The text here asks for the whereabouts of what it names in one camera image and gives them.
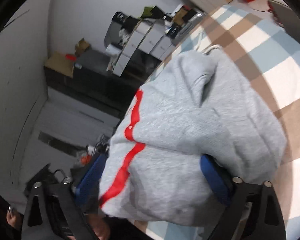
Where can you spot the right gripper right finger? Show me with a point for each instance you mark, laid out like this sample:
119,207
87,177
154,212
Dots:
218,178

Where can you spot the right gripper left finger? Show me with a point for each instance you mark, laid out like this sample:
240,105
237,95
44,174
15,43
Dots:
91,175

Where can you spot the grey hoodie with red print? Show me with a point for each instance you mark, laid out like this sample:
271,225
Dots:
199,104

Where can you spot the person's left hand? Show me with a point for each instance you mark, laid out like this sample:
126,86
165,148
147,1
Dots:
99,226

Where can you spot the black cabinet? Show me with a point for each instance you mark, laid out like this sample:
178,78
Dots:
93,85

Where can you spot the plaid bed sheet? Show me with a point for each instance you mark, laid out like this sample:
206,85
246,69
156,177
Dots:
270,59

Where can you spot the brown cardboard box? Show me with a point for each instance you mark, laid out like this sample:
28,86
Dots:
59,63

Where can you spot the silver ribbed suitcase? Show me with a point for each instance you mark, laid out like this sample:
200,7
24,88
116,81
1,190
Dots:
185,30

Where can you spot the stack of white boxes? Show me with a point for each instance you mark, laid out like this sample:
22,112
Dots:
148,37

